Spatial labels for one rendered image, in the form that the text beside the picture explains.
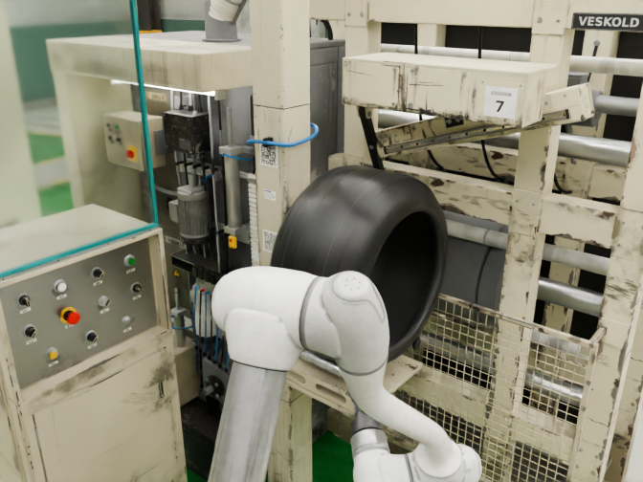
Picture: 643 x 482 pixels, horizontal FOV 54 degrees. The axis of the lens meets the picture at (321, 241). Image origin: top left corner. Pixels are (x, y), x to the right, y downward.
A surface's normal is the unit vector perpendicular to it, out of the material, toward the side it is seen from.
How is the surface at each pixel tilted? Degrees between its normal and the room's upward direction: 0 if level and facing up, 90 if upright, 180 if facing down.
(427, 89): 90
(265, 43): 90
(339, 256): 62
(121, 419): 90
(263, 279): 26
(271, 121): 90
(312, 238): 55
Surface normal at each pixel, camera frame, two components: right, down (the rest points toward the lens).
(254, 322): -0.31, -0.07
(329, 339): -0.20, 0.61
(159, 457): 0.78, 0.23
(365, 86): -0.63, 0.29
